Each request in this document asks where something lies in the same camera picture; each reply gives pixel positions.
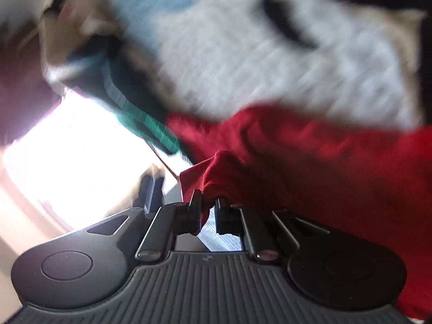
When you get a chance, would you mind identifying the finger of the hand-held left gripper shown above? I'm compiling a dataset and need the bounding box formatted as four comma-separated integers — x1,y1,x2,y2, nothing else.
139,171,165,212

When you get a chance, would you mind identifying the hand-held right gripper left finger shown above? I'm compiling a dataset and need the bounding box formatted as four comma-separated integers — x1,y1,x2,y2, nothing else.
87,189,203,262

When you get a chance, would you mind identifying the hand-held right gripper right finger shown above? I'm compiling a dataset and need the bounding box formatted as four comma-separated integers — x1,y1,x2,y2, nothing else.
215,197,329,263

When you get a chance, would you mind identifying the red shirt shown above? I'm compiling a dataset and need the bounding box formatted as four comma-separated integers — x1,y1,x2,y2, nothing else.
165,106,432,320

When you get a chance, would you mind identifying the light blue striped garment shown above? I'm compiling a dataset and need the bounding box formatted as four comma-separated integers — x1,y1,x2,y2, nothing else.
199,214,244,252

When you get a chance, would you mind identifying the dark green striped garment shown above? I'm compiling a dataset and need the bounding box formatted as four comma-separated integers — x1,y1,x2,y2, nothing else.
67,37,180,156

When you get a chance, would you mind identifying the white printed blanket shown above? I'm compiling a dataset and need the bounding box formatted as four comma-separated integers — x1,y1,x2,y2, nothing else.
44,0,426,132

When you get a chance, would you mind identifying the dark red cloth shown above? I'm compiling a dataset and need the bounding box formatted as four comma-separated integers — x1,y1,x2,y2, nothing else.
0,23,65,146

